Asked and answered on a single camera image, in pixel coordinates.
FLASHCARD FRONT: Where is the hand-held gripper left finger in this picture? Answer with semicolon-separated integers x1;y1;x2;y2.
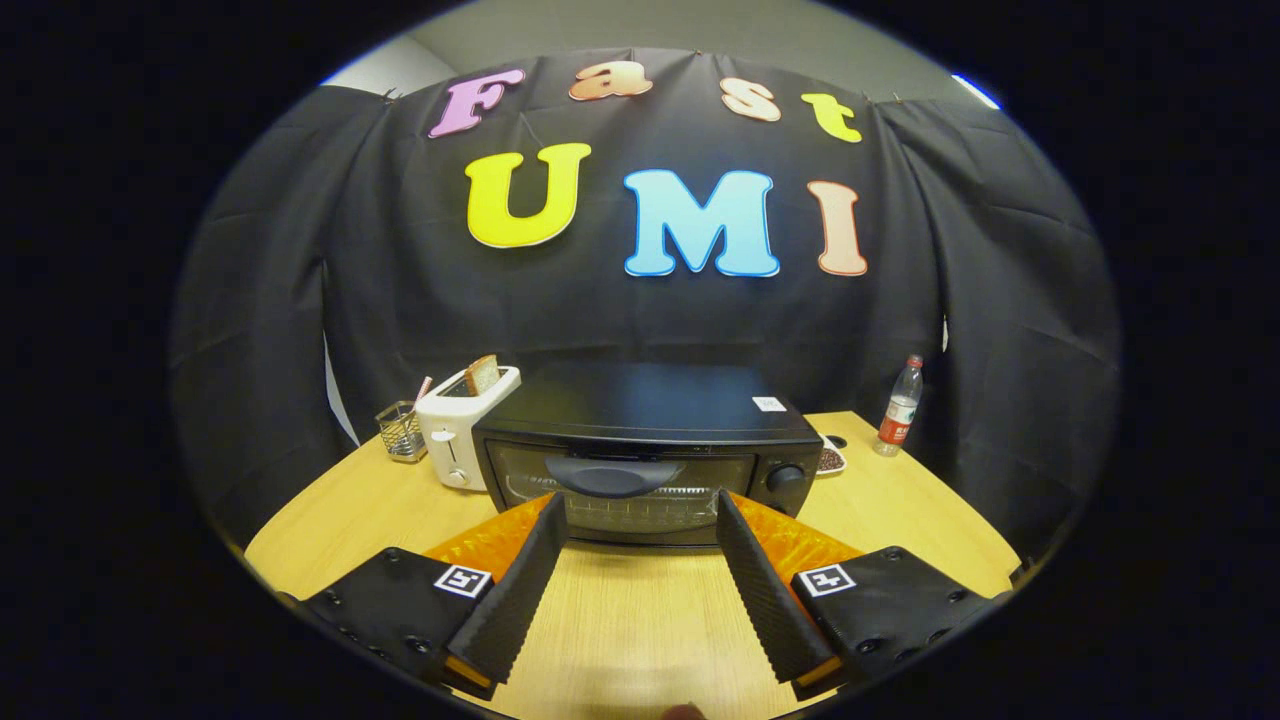
300;490;569;701

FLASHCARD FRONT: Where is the white pop-up toaster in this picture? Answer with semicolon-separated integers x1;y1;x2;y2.
415;365;522;491

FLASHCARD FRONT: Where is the plastic bottle with red label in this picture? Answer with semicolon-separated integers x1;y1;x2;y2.
873;354;925;458

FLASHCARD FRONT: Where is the black toaster oven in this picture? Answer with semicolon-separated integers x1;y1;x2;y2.
472;362;825;549

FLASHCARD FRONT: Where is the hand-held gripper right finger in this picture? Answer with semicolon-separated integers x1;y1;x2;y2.
716;488;1001;701

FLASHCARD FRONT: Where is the wire mesh holder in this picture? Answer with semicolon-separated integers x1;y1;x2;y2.
375;401;428;463

